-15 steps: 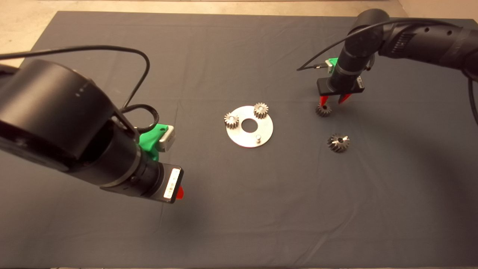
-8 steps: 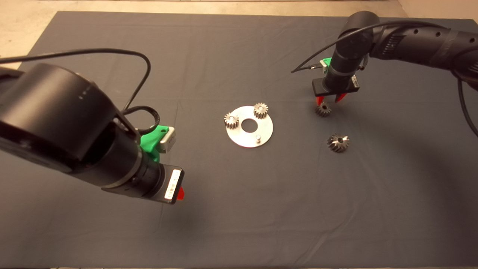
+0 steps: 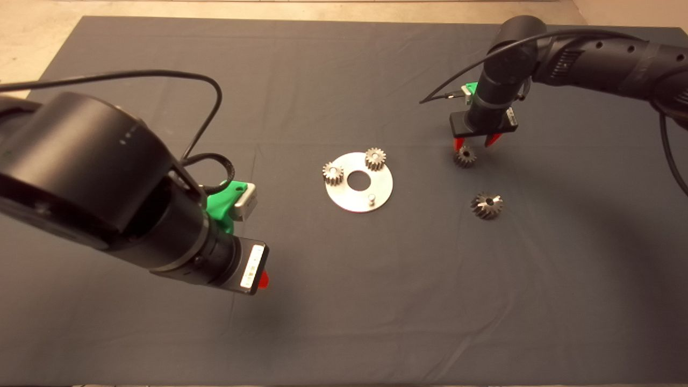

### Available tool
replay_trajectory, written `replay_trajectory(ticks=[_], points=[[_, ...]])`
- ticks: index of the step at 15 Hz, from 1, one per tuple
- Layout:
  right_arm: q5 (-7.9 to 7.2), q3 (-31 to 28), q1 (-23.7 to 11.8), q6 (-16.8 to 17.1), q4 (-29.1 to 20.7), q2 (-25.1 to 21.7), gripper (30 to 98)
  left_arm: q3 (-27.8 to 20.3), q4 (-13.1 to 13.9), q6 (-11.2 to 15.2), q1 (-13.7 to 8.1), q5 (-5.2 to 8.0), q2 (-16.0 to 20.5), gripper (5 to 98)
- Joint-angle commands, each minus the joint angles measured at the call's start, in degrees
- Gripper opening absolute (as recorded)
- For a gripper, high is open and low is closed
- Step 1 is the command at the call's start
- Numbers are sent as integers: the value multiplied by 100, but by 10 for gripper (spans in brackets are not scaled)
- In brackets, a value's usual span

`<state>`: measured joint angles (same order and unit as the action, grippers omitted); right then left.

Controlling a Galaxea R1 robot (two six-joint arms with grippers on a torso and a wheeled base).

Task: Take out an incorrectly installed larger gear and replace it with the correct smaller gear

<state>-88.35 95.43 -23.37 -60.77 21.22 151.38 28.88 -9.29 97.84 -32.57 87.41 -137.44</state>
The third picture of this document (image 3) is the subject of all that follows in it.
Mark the green left camera mount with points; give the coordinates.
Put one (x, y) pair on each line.
(220, 204)

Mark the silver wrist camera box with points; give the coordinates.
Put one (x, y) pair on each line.
(466, 97)
(246, 203)

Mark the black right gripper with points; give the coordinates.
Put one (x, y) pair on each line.
(462, 124)

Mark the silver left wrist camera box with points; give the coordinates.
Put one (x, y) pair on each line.
(246, 203)

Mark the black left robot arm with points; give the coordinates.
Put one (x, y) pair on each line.
(86, 172)

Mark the round metal plate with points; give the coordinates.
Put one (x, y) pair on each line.
(349, 199)

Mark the larger steel gear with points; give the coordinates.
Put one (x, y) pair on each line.
(487, 206)

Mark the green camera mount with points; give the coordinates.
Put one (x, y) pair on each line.
(473, 88)
(220, 204)

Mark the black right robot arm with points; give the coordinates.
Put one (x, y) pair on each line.
(591, 56)

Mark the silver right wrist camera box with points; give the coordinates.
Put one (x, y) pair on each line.
(466, 97)

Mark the green right camera mount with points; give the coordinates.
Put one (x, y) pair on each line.
(473, 88)

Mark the dark grey table cloth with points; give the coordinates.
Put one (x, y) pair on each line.
(344, 301)

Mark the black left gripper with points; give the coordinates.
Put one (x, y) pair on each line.
(231, 263)

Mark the small steel gear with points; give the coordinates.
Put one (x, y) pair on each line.
(333, 174)
(465, 157)
(375, 159)

